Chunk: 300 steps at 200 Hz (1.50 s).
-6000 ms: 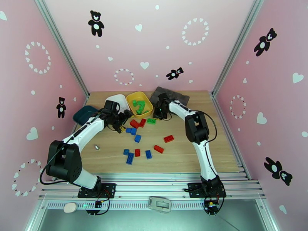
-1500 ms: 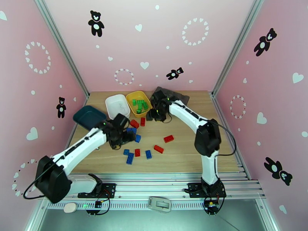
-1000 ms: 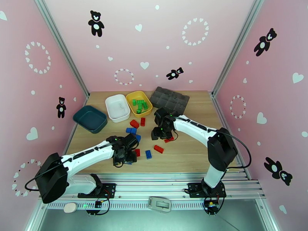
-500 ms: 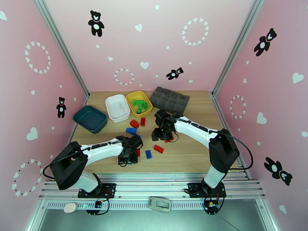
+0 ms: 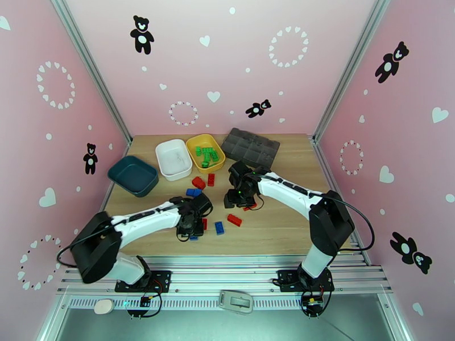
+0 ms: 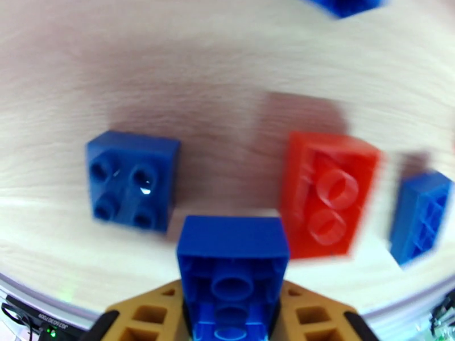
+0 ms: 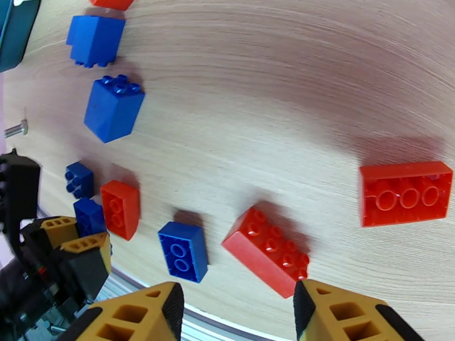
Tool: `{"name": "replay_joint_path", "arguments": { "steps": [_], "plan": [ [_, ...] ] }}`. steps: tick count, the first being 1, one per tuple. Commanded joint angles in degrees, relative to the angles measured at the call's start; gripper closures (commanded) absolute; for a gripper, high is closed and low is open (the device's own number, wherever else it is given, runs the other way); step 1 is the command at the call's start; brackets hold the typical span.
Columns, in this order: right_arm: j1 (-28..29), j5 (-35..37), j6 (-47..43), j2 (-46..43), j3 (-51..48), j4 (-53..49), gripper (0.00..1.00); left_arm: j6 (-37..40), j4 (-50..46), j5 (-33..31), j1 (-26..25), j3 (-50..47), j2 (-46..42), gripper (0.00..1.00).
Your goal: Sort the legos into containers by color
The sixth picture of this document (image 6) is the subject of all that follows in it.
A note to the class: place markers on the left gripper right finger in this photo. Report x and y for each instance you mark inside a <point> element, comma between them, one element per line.
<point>312,317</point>

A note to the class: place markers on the long blue lego brick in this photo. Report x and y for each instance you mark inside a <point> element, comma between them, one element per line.
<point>233,251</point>

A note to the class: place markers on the red lego brick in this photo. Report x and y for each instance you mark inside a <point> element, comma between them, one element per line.
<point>327,194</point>

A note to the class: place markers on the small blue lego brick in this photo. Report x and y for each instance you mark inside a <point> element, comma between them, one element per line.
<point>133,180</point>

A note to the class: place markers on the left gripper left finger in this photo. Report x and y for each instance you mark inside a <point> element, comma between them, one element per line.
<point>149,315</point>

